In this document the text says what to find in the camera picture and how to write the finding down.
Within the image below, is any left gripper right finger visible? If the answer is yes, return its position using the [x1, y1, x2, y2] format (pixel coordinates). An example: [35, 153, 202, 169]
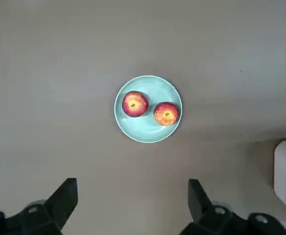
[182, 178, 286, 235]

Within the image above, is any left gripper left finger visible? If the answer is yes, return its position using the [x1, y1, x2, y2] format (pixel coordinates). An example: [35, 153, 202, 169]
[0, 178, 78, 235]

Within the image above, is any red apple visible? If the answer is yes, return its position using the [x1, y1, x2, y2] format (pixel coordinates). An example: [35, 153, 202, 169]
[122, 91, 149, 118]
[153, 101, 181, 126]

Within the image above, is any pale green round plate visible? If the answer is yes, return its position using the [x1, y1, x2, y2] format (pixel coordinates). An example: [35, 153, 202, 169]
[114, 75, 183, 144]

